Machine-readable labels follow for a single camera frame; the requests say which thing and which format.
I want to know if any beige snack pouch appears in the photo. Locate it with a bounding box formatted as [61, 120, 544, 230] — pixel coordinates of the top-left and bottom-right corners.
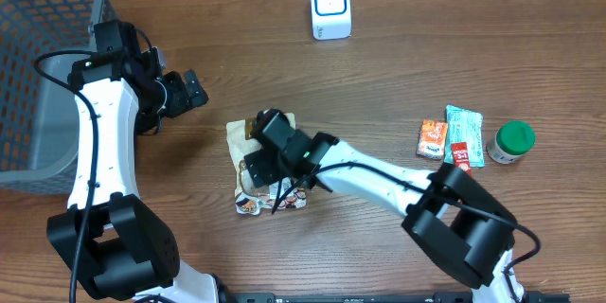
[226, 117, 307, 216]

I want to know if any orange small packet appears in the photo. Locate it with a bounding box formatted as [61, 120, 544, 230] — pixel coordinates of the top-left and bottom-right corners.
[416, 119, 448, 159]

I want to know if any red candy bar wrapper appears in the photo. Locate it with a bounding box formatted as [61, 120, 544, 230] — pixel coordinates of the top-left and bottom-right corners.
[451, 142, 472, 175]

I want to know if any teal tissue packet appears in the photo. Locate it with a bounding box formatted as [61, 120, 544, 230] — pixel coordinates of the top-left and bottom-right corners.
[444, 105, 485, 168]

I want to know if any green lid jar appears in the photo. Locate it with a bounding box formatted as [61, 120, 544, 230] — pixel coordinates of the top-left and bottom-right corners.
[486, 120, 536, 165]

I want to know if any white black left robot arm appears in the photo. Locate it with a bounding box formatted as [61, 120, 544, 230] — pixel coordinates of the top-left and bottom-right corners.
[46, 20, 234, 303]

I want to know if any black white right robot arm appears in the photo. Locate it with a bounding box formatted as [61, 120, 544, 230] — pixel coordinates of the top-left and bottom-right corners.
[244, 109, 525, 302]

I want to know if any white barcode scanner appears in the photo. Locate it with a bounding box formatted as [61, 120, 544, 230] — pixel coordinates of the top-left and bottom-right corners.
[311, 0, 352, 41]

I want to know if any grey plastic mesh basket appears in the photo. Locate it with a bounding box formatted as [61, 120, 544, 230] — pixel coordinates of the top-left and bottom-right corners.
[1, 0, 116, 195]

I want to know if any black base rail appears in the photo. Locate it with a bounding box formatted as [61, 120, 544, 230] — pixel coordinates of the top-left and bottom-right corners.
[141, 291, 572, 303]

